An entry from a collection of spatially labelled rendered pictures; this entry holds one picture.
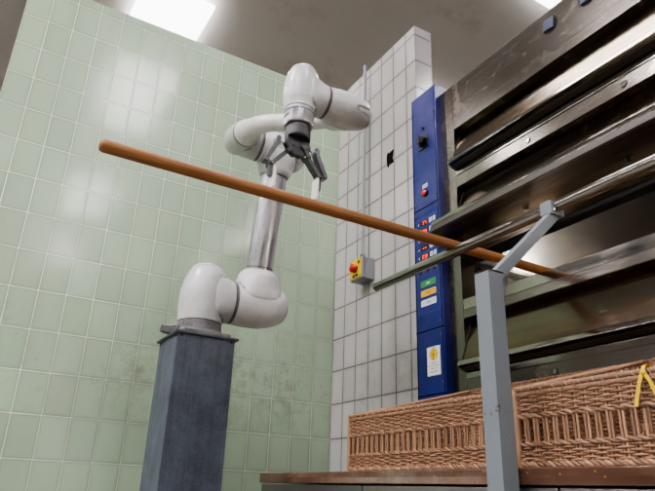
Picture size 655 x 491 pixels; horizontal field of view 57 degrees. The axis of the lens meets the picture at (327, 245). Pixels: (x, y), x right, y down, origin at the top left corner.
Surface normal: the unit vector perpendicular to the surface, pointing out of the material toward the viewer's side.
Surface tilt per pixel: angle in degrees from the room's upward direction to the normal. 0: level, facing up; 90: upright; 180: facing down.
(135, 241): 90
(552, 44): 90
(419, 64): 90
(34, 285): 90
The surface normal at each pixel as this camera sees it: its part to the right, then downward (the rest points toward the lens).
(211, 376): 0.52, -0.31
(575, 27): -0.86, -0.22
